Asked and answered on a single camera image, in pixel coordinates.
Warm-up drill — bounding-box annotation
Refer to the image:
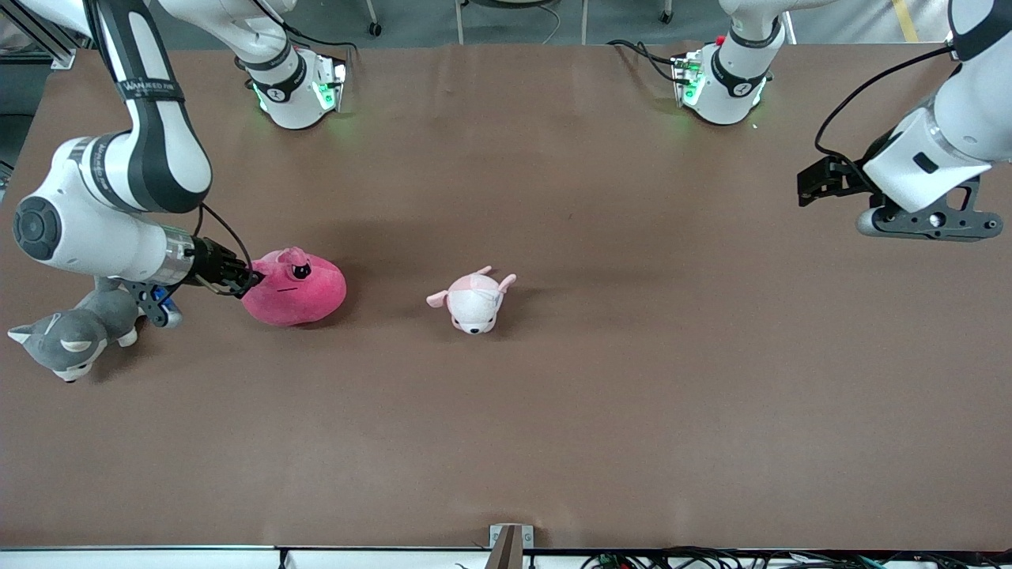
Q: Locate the bundle of black cables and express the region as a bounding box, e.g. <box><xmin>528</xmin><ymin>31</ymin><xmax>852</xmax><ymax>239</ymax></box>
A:
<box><xmin>581</xmin><ymin>547</ymin><xmax>1012</xmax><ymax>569</ymax></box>

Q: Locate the grey and white plush husky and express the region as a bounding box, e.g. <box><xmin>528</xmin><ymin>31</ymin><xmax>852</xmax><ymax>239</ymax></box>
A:
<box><xmin>8</xmin><ymin>277</ymin><xmax>149</xmax><ymax>384</ymax></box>

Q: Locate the black base cable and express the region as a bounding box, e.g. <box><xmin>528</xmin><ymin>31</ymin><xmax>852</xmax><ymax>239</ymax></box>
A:
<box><xmin>281</xmin><ymin>28</ymin><xmax>358</xmax><ymax>62</ymax></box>
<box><xmin>607</xmin><ymin>38</ymin><xmax>685</xmax><ymax>85</ymax></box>

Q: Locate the white and pink plush dog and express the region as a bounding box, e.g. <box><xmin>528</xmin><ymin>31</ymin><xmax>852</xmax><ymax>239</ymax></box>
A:
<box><xmin>426</xmin><ymin>266</ymin><xmax>517</xmax><ymax>335</ymax></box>

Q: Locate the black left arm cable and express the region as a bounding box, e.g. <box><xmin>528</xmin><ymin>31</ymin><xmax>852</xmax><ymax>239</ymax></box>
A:
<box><xmin>814</xmin><ymin>43</ymin><xmax>959</xmax><ymax>163</ymax></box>

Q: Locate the pink round plush toy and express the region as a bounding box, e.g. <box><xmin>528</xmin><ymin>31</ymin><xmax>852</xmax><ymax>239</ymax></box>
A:
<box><xmin>241</xmin><ymin>247</ymin><xmax>347</xmax><ymax>327</ymax></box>

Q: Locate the aluminium frame profile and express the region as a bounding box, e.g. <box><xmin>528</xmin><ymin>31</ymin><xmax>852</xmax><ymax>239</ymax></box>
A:
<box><xmin>0</xmin><ymin>0</ymin><xmax>78</xmax><ymax>60</ymax></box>

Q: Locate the black left base cable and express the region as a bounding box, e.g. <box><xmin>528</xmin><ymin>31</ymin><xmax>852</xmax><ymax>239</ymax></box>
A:
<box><xmin>607</xmin><ymin>38</ymin><xmax>685</xmax><ymax>85</ymax></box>

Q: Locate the metal table edge bracket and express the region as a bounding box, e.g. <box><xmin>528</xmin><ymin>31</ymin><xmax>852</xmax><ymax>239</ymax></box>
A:
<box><xmin>489</xmin><ymin>524</ymin><xmax>535</xmax><ymax>569</ymax></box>

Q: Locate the black right base cable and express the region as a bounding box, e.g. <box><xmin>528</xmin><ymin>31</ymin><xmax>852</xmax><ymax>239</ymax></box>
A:
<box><xmin>281</xmin><ymin>28</ymin><xmax>358</xmax><ymax>62</ymax></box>

